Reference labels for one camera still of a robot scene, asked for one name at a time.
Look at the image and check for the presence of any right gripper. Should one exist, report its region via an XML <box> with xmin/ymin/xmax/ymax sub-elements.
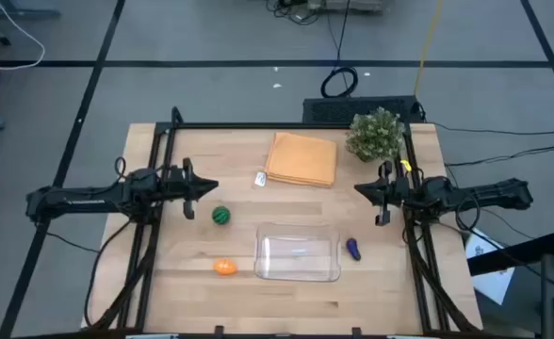
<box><xmin>354</xmin><ymin>160</ymin><xmax>411</xmax><ymax>227</ymax></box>

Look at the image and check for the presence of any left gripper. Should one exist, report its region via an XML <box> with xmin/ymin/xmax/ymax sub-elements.
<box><xmin>164</xmin><ymin>157</ymin><xmax>220</xmax><ymax>221</ymax></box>

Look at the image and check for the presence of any green toy watermelon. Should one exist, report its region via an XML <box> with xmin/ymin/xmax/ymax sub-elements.
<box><xmin>211</xmin><ymin>205</ymin><xmax>232</xmax><ymax>226</ymax></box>

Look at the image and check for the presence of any purple toy eggplant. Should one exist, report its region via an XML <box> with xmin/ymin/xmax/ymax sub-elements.
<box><xmin>346</xmin><ymin>237</ymin><xmax>362</xmax><ymax>262</ymax></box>

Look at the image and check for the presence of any orange toy pumpkin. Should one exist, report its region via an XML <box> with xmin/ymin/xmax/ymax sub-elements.
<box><xmin>212</xmin><ymin>258</ymin><xmax>238</xmax><ymax>277</ymax></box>

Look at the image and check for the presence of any clear plastic container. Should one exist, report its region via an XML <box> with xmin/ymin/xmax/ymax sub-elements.
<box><xmin>253</xmin><ymin>222</ymin><xmax>343</xmax><ymax>283</ymax></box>

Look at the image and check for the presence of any artificial green plant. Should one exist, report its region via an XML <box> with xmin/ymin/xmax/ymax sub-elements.
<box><xmin>345</xmin><ymin>106</ymin><xmax>406</xmax><ymax>164</ymax></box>

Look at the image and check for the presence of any folded orange cloth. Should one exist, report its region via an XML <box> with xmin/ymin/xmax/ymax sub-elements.
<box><xmin>263</xmin><ymin>131</ymin><xmax>338</xmax><ymax>189</ymax></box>

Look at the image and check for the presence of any white paper sheet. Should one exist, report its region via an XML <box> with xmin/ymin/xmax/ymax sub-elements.
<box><xmin>464</xmin><ymin>228</ymin><xmax>516</xmax><ymax>306</ymax></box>

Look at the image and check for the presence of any black desk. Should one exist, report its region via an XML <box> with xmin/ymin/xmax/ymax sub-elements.
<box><xmin>467</xmin><ymin>230</ymin><xmax>554</xmax><ymax>339</ymax></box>

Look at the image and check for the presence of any grey equipment base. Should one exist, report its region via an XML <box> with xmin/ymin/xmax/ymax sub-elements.
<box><xmin>307</xmin><ymin>0</ymin><xmax>384</xmax><ymax>13</ymax></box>

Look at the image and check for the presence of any grey table base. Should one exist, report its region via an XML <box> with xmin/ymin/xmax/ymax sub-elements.
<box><xmin>0</xmin><ymin>0</ymin><xmax>62</xmax><ymax>23</ymax></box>

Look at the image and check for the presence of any black aluminium frame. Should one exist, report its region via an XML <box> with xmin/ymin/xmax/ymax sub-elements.
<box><xmin>88</xmin><ymin>105</ymin><xmax>481</xmax><ymax>336</ymax></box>

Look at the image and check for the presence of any coiled black cable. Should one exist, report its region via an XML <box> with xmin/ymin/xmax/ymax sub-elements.
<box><xmin>320</xmin><ymin>0</ymin><xmax>359</xmax><ymax>99</ymax></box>

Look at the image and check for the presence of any thin black floor cable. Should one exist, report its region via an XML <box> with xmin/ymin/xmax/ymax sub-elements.
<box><xmin>422</xmin><ymin>120</ymin><xmax>554</xmax><ymax>137</ymax></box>
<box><xmin>446</xmin><ymin>145</ymin><xmax>554</xmax><ymax>169</ymax></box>

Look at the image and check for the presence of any yellow cable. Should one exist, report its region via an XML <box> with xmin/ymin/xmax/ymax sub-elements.
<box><xmin>413</xmin><ymin>0</ymin><xmax>446</xmax><ymax>99</ymax></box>

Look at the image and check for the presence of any black cable tangle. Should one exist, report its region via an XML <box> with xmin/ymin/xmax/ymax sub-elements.
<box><xmin>263</xmin><ymin>0</ymin><xmax>323</xmax><ymax>26</ymax></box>

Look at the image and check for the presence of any white cable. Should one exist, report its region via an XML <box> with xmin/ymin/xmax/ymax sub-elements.
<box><xmin>0</xmin><ymin>0</ymin><xmax>46</xmax><ymax>72</ymax></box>

